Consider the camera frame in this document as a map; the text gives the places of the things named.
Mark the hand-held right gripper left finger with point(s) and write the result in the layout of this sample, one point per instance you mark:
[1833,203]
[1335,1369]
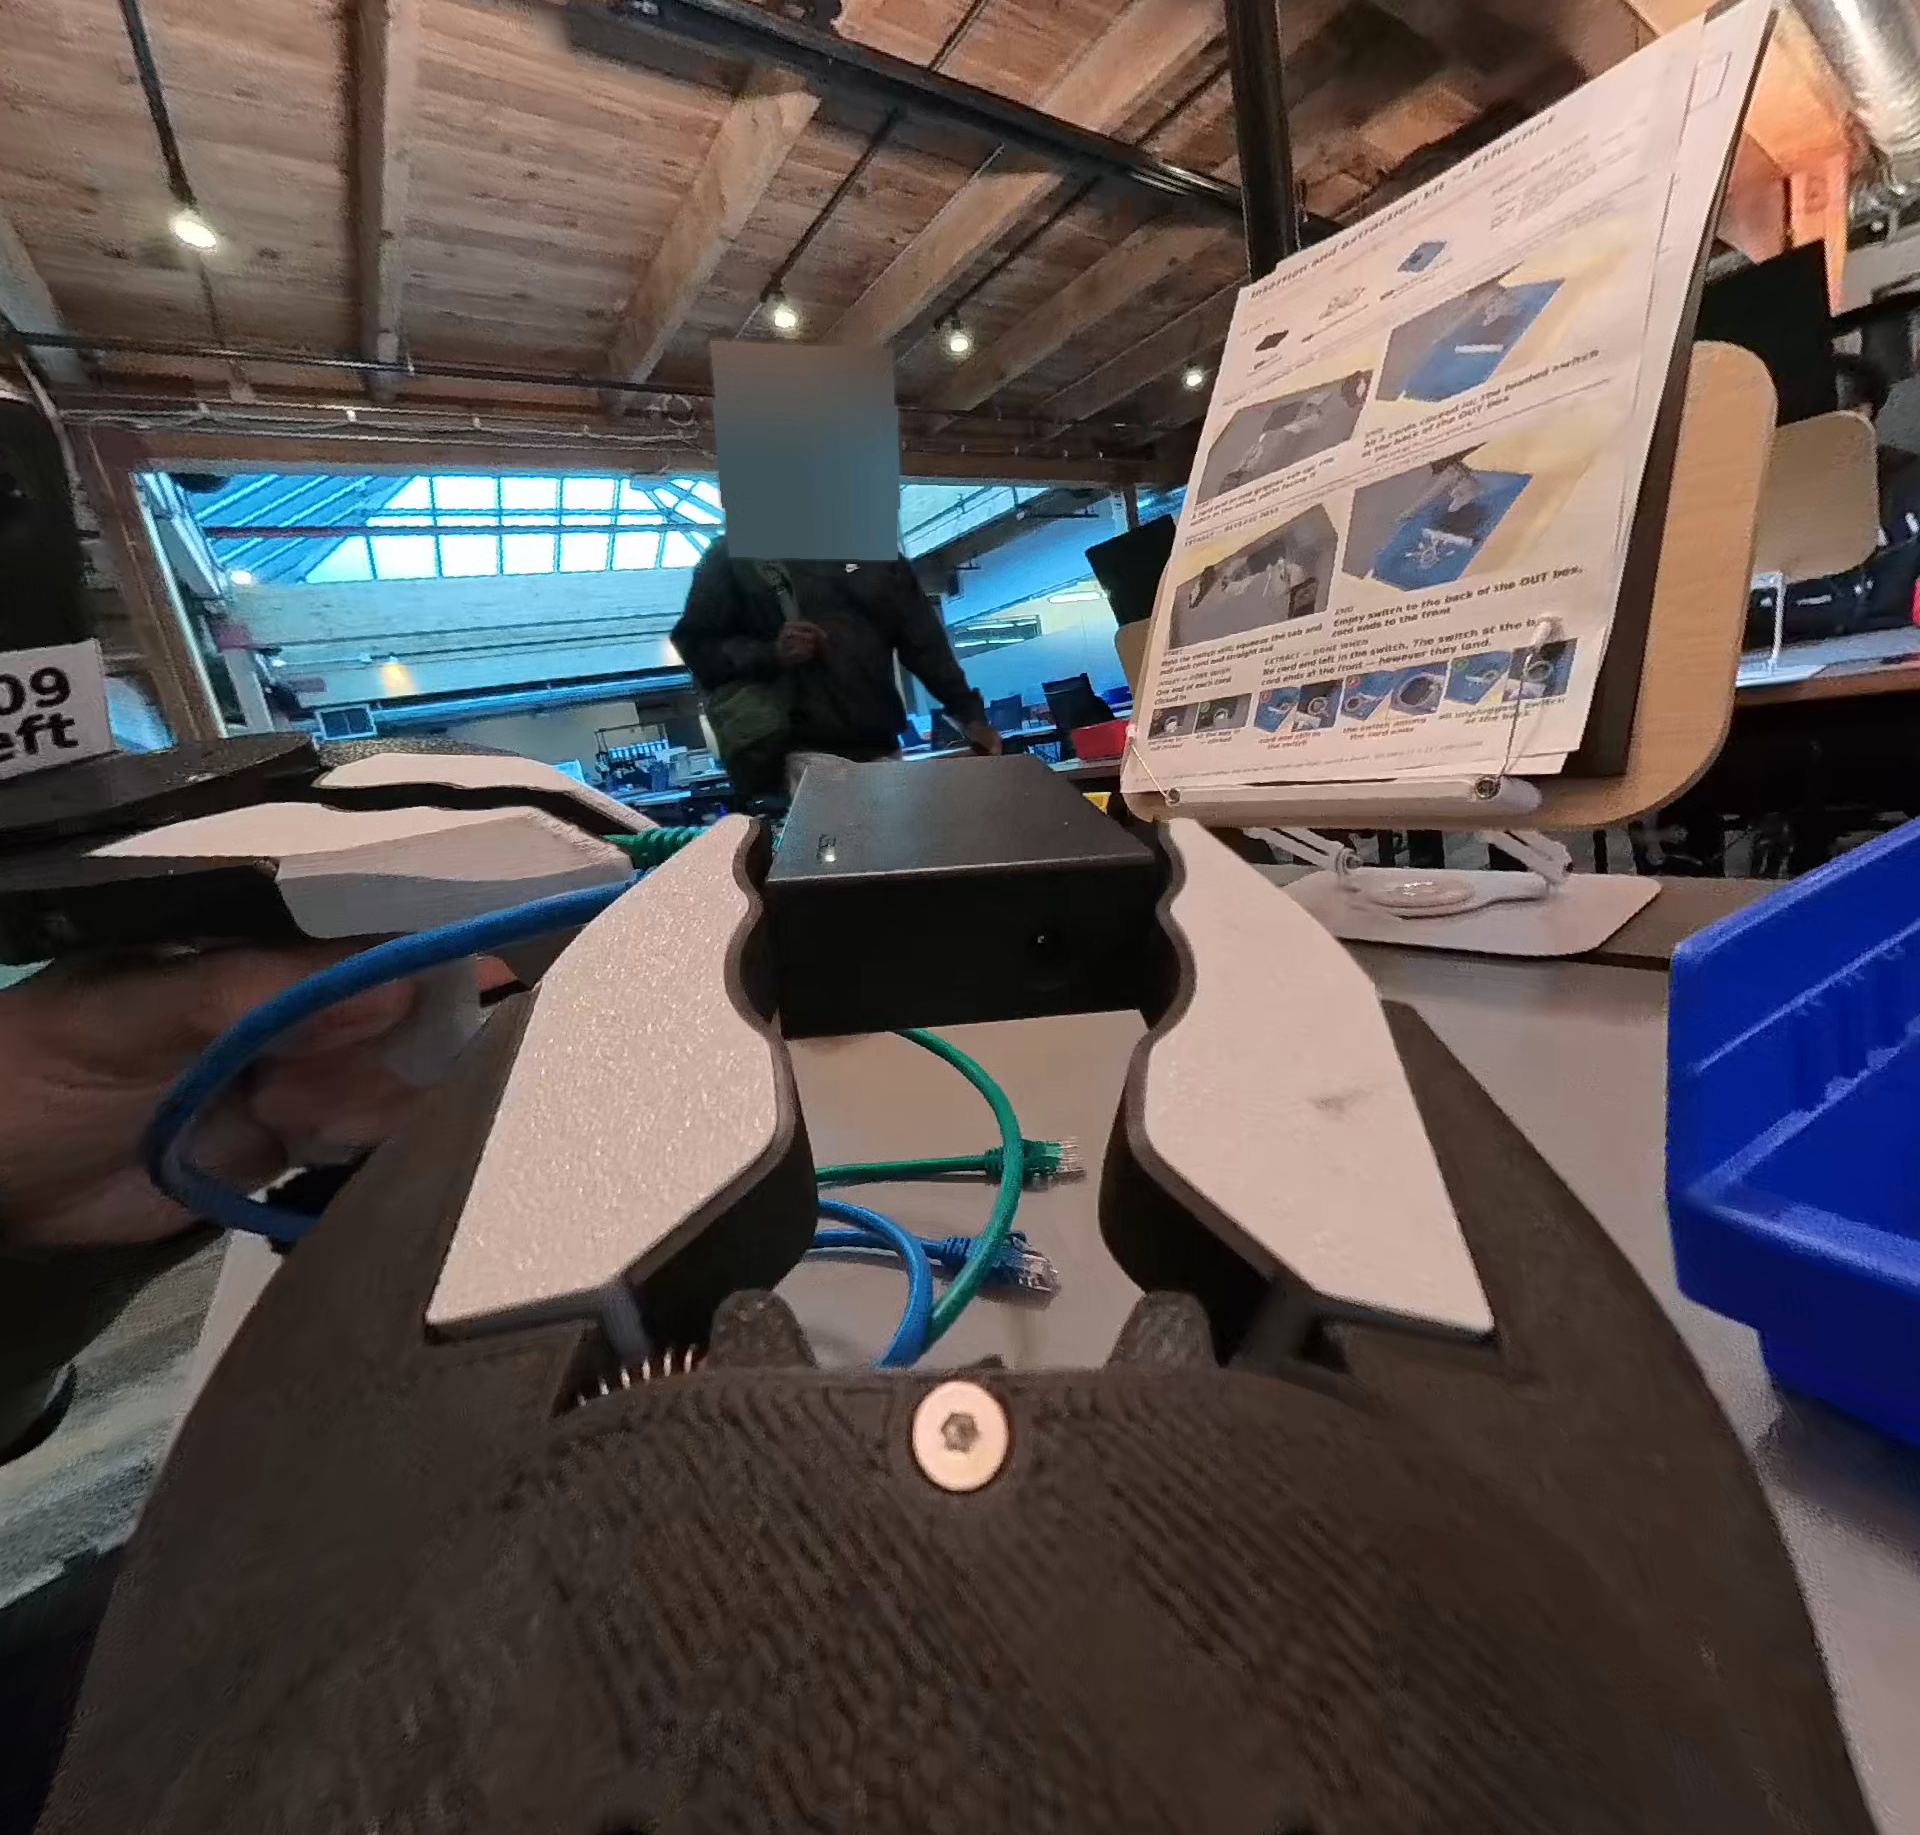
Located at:
[631,1085]

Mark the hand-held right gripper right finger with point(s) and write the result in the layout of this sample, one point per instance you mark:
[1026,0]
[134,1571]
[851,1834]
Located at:
[1305,1115]

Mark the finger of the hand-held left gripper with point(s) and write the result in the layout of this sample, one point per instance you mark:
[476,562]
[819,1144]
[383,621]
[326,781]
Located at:
[451,773]
[390,859]

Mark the black network switch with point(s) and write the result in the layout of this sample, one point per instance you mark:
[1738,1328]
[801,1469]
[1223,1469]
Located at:
[960,889]

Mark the person's left hand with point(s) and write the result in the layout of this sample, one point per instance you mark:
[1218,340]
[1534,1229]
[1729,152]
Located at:
[105,1100]

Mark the red box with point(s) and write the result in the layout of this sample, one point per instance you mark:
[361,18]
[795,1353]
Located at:
[1102,740]

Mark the blue plastic bin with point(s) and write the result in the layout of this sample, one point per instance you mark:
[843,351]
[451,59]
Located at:
[1800,1055]

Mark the instruction sheet on clipboard stand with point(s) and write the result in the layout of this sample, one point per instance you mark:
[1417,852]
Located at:
[1710,634]

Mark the printed instruction sheet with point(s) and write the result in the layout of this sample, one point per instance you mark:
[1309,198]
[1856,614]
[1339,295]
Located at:
[1441,484]

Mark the wooden chair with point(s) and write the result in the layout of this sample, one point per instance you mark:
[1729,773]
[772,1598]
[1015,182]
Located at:
[1822,499]

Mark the black vertical pole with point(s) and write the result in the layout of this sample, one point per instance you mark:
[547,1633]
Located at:
[1255,79]

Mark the black ceiling track rail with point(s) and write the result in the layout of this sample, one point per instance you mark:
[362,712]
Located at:
[901,74]

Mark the silver ceiling duct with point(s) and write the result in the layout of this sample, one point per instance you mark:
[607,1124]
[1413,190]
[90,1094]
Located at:
[1846,19]

